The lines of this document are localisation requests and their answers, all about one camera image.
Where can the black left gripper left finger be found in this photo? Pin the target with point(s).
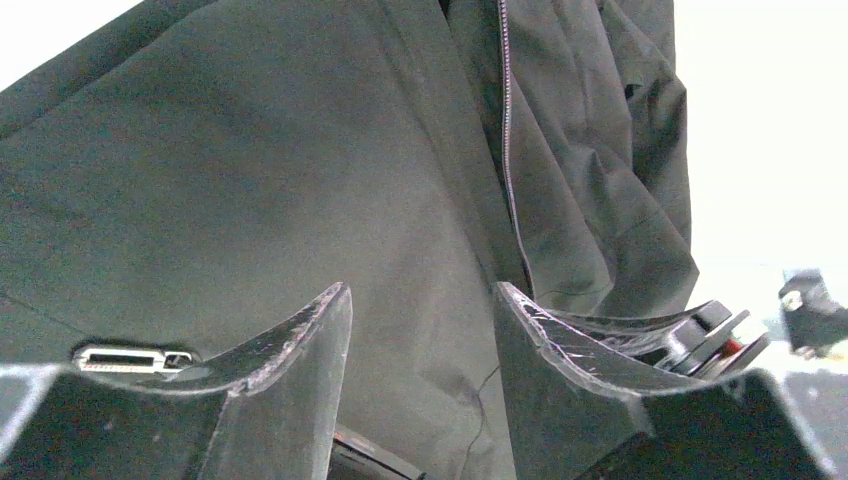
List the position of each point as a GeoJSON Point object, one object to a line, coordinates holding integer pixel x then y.
{"type": "Point", "coordinates": [278, 396]}

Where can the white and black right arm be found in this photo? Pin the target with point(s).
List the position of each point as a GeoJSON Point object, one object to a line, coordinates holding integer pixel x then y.
{"type": "Point", "coordinates": [814, 323]}

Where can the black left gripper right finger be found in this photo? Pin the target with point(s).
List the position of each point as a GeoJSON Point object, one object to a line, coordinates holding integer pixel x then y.
{"type": "Point", "coordinates": [575, 407]}

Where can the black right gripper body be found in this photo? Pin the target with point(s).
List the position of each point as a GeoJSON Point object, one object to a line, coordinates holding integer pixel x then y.
{"type": "Point", "coordinates": [711, 343]}

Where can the metal zipper slider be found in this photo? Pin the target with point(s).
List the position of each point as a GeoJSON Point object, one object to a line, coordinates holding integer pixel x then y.
{"type": "Point", "coordinates": [131, 360]}

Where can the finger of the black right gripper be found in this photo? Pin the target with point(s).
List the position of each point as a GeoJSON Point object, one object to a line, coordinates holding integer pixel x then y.
{"type": "Point", "coordinates": [655, 338]}

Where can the black jacket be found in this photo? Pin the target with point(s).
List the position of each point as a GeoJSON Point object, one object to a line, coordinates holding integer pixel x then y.
{"type": "Point", "coordinates": [199, 174]}

